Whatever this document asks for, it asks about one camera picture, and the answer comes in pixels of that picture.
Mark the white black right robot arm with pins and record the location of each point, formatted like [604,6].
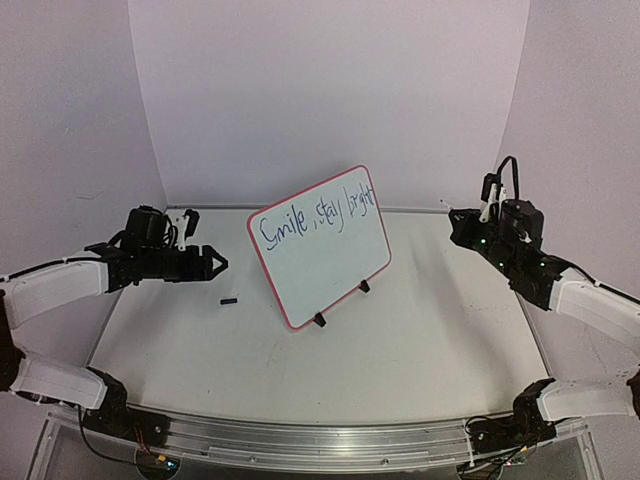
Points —
[612,312]

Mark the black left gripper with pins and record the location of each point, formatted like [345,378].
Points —
[197,269]

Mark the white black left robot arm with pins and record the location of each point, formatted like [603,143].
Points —
[153,245]

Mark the wire whiteboard stand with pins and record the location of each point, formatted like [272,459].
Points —
[342,305]

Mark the aluminium table edge rail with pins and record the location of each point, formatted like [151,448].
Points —
[254,207]

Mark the pink framed whiteboard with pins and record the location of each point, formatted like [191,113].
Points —
[320,245]

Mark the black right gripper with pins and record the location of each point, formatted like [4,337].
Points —
[463,228]

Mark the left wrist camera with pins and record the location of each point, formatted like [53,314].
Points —
[185,225]

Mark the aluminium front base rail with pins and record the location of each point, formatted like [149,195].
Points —
[187,446]

